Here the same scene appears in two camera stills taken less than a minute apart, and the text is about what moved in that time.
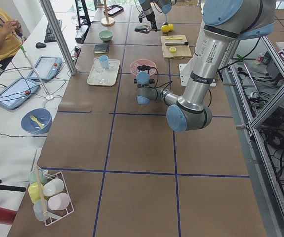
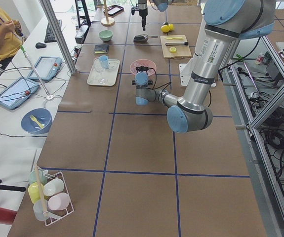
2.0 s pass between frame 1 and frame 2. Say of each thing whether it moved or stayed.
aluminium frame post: stayed
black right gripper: moved
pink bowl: stayed
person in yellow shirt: stayed
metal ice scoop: moved
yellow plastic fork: stayed
